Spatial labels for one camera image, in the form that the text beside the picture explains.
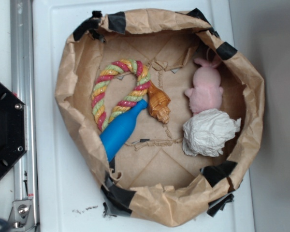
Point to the orange conch shell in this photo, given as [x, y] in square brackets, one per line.
[158, 102]

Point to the blue plastic bottle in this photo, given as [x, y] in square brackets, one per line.
[120, 129]

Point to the crumpled white paper ball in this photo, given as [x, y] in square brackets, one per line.
[207, 132]

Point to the brown paper bag bin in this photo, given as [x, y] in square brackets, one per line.
[151, 177]

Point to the pink plush bunny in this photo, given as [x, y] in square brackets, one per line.
[206, 92]

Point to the white plastic tray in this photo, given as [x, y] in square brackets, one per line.
[70, 199]

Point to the multicolour rope ring toy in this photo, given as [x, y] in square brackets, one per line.
[135, 67]

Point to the aluminium frame rail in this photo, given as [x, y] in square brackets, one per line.
[25, 170]

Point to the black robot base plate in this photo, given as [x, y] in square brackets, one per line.
[12, 130]

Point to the metal corner bracket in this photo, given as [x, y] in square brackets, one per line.
[21, 218]

